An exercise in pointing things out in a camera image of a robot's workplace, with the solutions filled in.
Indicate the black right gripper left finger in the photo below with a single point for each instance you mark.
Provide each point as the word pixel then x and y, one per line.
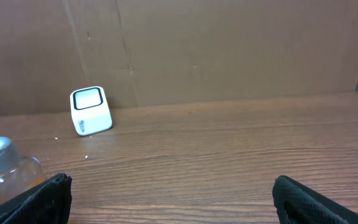
pixel 46 203

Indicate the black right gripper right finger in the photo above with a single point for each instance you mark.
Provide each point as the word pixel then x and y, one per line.
pixel 298 204

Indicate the yellow oil bottle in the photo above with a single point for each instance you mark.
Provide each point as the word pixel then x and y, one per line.
pixel 18 173

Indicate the white barcode scanner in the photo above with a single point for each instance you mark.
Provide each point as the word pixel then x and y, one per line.
pixel 90 112

